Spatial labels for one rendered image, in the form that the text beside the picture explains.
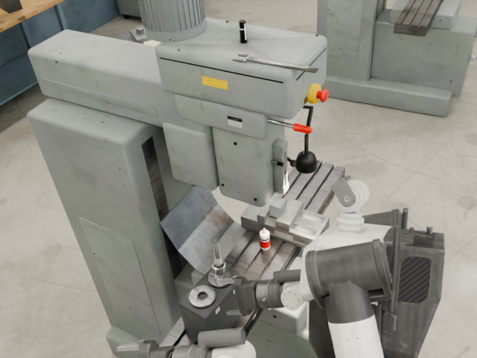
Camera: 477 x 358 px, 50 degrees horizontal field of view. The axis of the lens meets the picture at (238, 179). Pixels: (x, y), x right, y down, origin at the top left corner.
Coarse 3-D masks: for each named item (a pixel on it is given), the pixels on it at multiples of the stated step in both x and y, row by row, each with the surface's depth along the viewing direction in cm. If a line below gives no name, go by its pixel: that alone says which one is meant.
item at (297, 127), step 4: (268, 120) 152; (272, 120) 151; (276, 120) 151; (280, 124) 150; (284, 124) 150; (288, 124) 149; (292, 124) 149; (296, 124) 148; (300, 124) 147; (292, 128) 149; (296, 128) 147; (300, 128) 147; (304, 128) 146; (308, 128) 146; (304, 132) 147; (308, 132) 146
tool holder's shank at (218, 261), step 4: (212, 240) 166; (216, 240) 166; (212, 244) 166; (216, 244) 166; (212, 248) 168; (216, 248) 167; (216, 252) 168; (220, 252) 169; (216, 256) 169; (220, 256) 170; (216, 260) 170; (220, 260) 171; (216, 264) 171; (220, 264) 171
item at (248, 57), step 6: (240, 54) 144; (246, 54) 143; (234, 60) 142; (240, 60) 141; (246, 60) 141; (252, 60) 141; (258, 60) 140; (264, 60) 139; (270, 60) 139; (282, 66) 137; (288, 66) 136; (294, 66) 136; (300, 66) 135; (306, 66) 135
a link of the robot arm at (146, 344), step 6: (144, 342) 111; (150, 342) 110; (156, 342) 112; (144, 348) 109; (150, 348) 109; (156, 348) 111; (162, 348) 110; (168, 348) 109; (174, 348) 111; (180, 348) 108; (186, 348) 107; (138, 354) 109; (144, 354) 108; (150, 354) 108; (156, 354) 108; (162, 354) 107; (168, 354) 108; (174, 354) 106; (180, 354) 106; (186, 354) 105
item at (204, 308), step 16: (208, 272) 181; (192, 288) 176; (208, 288) 174; (224, 288) 175; (192, 304) 169; (208, 304) 169; (224, 304) 173; (192, 320) 173; (208, 320) 168; (224, 320) 178; (192, 336) 180
